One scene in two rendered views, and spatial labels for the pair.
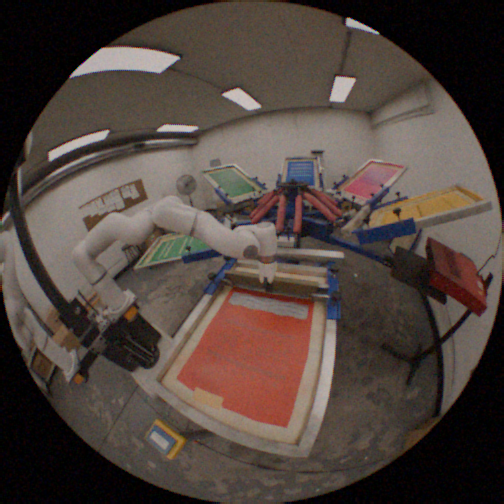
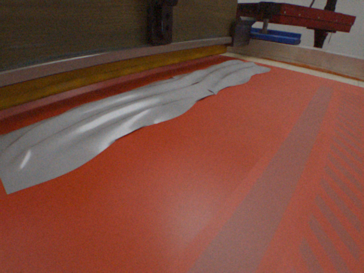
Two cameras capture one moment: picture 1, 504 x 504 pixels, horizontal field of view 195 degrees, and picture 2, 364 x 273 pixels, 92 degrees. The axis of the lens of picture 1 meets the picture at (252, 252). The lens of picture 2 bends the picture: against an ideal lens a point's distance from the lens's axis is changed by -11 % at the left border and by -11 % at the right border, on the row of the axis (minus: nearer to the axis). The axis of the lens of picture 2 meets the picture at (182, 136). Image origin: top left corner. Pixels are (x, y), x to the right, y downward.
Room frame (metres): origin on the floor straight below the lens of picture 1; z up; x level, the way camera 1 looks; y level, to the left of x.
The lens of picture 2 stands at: (0.34, 0.19, 1.03)
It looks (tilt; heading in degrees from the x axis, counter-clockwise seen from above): 33 degrees down; 282
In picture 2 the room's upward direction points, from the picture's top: 2 degrees clockwise
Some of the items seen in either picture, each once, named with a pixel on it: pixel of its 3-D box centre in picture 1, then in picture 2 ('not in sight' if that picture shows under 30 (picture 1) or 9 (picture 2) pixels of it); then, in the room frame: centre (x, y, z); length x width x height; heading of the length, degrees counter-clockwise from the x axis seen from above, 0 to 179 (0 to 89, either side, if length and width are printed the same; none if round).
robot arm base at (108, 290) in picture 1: (108, 290); not in sight; (0.33, 0.63, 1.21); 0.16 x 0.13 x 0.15; 60
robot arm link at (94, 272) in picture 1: (89, 260); not in sight; (0.33, 0.62, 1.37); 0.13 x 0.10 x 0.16; 10
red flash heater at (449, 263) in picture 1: (459, 274); (290, 16); (0.02, -1.22, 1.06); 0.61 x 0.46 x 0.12; 33
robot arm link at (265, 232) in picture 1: (254, 239); not in sight; (0.45, -0.02, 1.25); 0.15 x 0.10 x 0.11; 100
